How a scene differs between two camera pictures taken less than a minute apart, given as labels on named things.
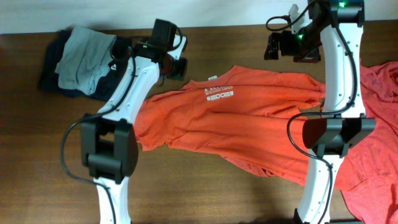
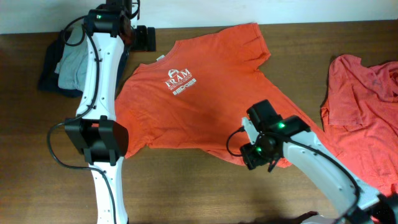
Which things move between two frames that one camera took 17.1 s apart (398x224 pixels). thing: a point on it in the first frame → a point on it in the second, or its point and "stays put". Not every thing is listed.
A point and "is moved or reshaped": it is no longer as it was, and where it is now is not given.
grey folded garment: [85, 60] stays put
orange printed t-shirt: [258, 118] is moved or reshaped
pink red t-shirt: [367, 177] stays put
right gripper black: [285, 38] → [250, 158]
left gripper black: [180, 73] → [142, 44]
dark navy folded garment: [48, 79] stays put
